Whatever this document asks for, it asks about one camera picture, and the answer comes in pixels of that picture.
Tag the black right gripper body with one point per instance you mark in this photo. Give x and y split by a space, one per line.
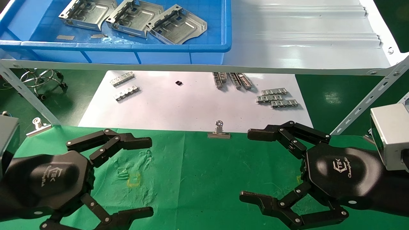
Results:
342 174

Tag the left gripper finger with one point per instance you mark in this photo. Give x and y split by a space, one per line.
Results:
127 218
127 142

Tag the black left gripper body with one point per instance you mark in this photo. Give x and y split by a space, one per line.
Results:
48 182

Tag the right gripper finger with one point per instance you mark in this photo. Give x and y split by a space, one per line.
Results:
271 206
265 134

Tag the stamped metal bracket part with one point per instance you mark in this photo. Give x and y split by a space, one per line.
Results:
134 19
92 16
179 28

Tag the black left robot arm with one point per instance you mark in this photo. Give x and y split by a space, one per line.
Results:
3 207

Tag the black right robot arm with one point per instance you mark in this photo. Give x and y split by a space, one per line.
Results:
396 191

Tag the silver binder clip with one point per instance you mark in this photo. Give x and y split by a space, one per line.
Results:
219 134
38 127

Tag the white table board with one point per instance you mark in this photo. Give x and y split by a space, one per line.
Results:
179 108

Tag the green table cloth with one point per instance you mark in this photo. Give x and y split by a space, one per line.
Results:
198 179

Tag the blue plastic bin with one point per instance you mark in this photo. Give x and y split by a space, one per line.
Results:
127 57

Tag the black seat chrome stool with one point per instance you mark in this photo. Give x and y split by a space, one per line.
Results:
41 85

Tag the grey metal shelving rack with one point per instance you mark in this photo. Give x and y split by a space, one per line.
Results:
303 38

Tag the grey tape patch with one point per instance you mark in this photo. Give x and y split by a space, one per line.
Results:
98 36
65 37

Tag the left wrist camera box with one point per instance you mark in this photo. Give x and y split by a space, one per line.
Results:
8 137

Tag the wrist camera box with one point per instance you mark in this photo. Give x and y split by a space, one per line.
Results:
8 137
389 137

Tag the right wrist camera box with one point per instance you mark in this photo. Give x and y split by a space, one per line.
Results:
389 137

